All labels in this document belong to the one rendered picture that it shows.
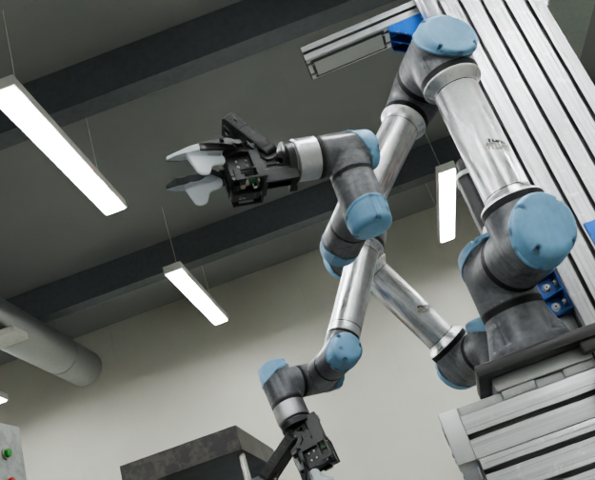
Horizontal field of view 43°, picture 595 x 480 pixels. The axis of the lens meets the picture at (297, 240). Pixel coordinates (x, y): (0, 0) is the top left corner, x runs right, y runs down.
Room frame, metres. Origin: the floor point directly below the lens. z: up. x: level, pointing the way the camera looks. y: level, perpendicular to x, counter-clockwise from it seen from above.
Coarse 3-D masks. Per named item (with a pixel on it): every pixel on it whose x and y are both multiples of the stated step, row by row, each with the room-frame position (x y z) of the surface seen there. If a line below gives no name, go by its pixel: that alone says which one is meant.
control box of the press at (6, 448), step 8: (0, 424) 1.99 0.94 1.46; (0, 432) 1.98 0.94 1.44; (8, 432) 2.02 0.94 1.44; (16, 432) 2.06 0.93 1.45; (0, 440) 1.98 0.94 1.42; (8, 440) 2.01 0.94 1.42; (16, 440) 2.05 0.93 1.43; (0, 448) 1.97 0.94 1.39; (8, 448) 1.98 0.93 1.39; (16, 448) 2.05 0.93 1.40; (0, 456) 1.97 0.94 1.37; (8, 456) 1.98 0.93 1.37; (16, 456) 2.04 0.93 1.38; (0, 464) 1.96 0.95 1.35; (8, 464) 2.00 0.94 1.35; (16, 464) 2.03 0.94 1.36; (24, 464) 2.07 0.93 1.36; (0, 472) 1.96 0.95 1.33; (8, 472) 1.99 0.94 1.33; (16, 472) 2.03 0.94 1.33; (24, 472) 2.07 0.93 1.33
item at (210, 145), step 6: (216, 138) 1.02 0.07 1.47; (222, 138) 1.02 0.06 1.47; (228, 138) 1.03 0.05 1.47; (204, 144) 1.02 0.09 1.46; (210, 144) 1.02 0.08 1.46; (216, 144) 1.02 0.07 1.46; (222, 144) 1.02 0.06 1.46; (228, 144) 1.03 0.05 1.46; (234, 144) 1.04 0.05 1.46; (240, 144) 1.04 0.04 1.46; (228, 150) 1.04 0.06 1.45
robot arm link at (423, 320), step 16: (384, 256) 1.85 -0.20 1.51; (336, 272) 1.88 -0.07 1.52; (384, 272) 1.85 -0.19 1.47; (384, 288) 1.86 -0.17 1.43; (400, 288) 1.86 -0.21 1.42; (384, 304) 1.90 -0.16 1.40; (400, 304) 1.87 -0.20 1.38; (416, 304) 1.88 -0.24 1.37; (400, 320) 1.92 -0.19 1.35; (416, 320) 1.89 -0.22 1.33; (432, 320) 1.89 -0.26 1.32; (432, 336) 1.91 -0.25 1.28; (448, 336) 1.90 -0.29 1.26; (464, 336) 1.90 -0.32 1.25; (432, 352) 1.93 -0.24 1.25; (448, 352) 1.91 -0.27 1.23; (448, 368) 1.94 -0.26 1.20; (464, 368) 1.90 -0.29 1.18; (448, 384) 1.99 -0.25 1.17; (464, 384) 1.97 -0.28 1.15
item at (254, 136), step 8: (232, 112) 1.08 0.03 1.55; (224, 120) 1.07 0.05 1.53; (232, 120) 1.07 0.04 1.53; (240, 120) 1.08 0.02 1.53; (224, 128) 1.09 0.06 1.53; (232, 128) 1.08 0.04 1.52; (240, 128) 1.07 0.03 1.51; (248, 128) 1.08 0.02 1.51; (224, 136) 1.11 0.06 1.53; (232, 136) 1.09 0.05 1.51; (240, 136) 1.08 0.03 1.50; (248, 136) 1.07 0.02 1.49; (256, 136) 1.08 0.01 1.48; (256, 144) 1.07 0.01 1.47; (264, 144) 1.08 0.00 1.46; (272, 144) 1.08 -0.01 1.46; (264, 152) 1.08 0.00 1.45; (272, 152) 1.09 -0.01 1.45
